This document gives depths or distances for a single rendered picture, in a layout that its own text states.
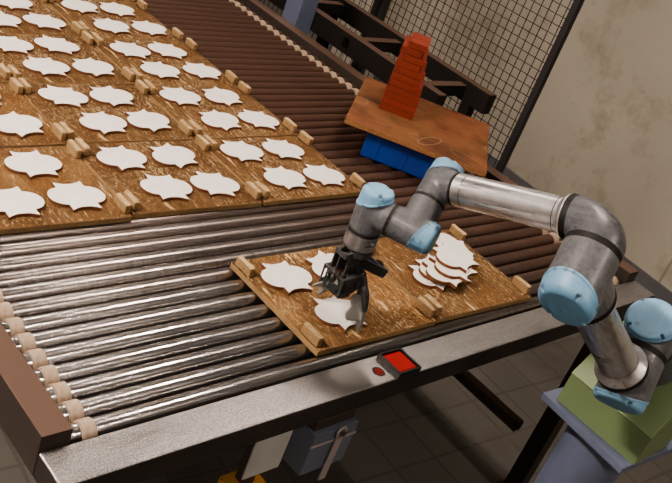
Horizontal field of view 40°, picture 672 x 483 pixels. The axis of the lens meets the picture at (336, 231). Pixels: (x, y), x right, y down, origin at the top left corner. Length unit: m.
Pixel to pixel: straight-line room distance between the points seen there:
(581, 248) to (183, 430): 0.82
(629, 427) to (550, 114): 3.77
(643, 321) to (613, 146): 3.52
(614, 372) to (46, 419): 1.15
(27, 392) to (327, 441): 0.67
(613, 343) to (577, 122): 3.89
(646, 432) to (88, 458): 1.28
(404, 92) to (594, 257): 1.56
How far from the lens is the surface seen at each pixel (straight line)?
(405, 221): 1.96
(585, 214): 1.82
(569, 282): 1.75
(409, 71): 3.18
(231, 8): 4.18
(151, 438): 1.73
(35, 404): 1.69
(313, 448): 2.01
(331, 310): 2.17
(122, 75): 3.08
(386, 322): 2.23
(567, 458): 2.47
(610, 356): 1.98
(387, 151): 3.08
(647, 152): 5.50
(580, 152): 5.74
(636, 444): 2.32
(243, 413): 1.84
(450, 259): 2.51
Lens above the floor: 2.09
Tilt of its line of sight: 27 degrees down
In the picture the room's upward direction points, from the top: 21 degrees clockwise
